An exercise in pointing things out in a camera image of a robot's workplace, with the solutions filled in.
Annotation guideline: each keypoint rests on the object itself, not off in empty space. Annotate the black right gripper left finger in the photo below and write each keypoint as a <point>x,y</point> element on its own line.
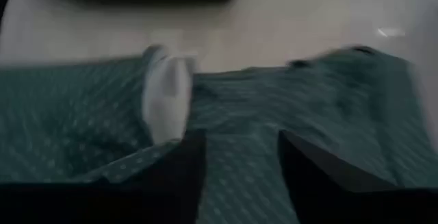
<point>102,203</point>

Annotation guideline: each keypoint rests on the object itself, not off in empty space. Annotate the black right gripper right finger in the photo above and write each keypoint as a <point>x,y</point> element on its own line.
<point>342,200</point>

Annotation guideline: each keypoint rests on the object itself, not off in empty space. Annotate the teal patterned shirt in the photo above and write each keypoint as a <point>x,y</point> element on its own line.
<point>68,114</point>

